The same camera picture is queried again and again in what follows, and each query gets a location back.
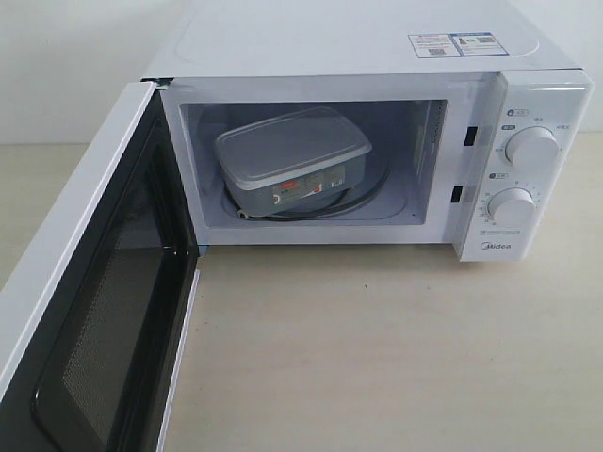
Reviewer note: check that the white upper power knob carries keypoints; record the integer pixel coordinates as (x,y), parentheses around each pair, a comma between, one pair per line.
(532,148)

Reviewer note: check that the white lower timer knob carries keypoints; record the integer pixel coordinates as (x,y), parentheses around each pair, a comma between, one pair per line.
(511,207)

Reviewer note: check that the white microwave door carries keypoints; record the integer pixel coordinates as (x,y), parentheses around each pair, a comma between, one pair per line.
(94,316)

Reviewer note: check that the white plastic lidded container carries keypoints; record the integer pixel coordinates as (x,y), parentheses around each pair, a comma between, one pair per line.
(277,164)

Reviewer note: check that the glass microwave turntable plate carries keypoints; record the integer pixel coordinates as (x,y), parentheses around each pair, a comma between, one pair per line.
(363,188)

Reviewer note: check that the white Midea microwave oven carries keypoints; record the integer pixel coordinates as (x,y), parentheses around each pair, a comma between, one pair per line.
(439,85)

